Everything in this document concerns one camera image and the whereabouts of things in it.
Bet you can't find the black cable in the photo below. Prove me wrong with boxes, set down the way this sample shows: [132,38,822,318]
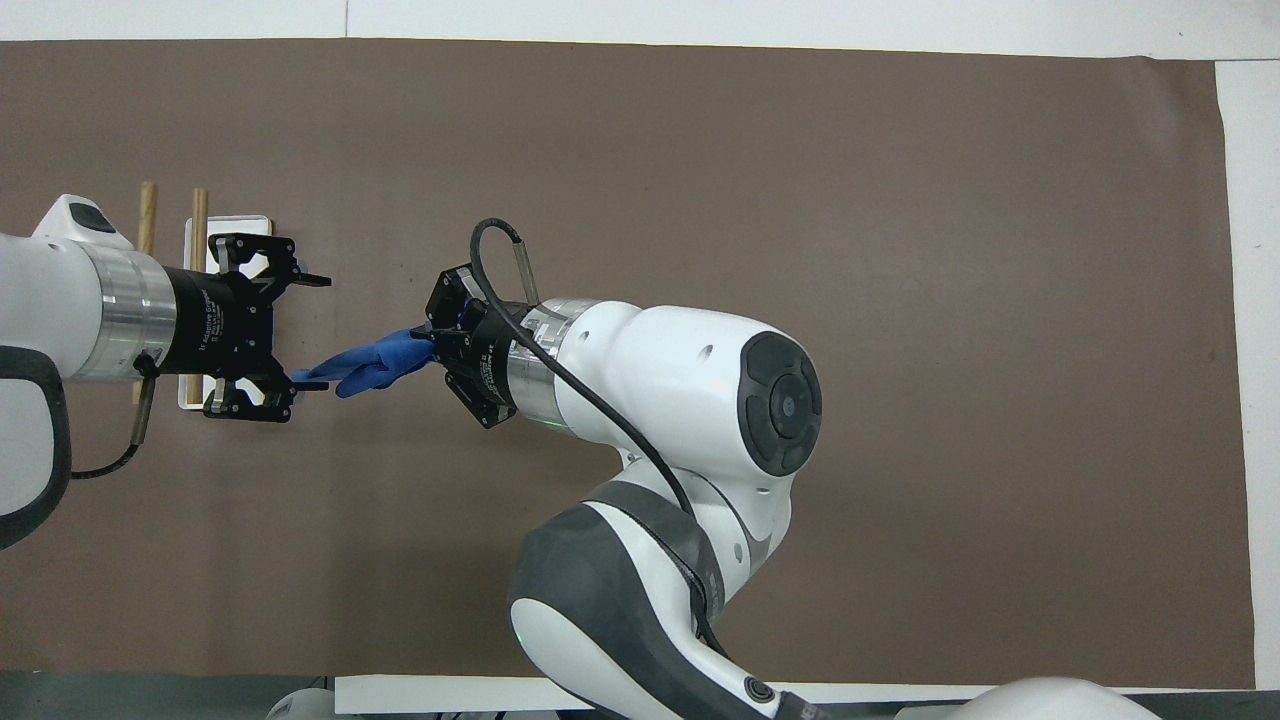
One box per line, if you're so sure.
[467,216,733,663]
[69,352,162,482]

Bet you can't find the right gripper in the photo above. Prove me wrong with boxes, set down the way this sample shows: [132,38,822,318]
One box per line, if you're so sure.
[409,264,523,431]

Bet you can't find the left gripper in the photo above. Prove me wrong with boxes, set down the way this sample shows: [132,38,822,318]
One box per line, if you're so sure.
[160,232,334,424]

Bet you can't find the blue towel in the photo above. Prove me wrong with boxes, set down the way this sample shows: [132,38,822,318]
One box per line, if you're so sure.
[289,327,442,400]

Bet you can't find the wooden rack with white base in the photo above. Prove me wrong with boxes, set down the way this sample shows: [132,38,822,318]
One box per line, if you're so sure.
[131,181,274,412]

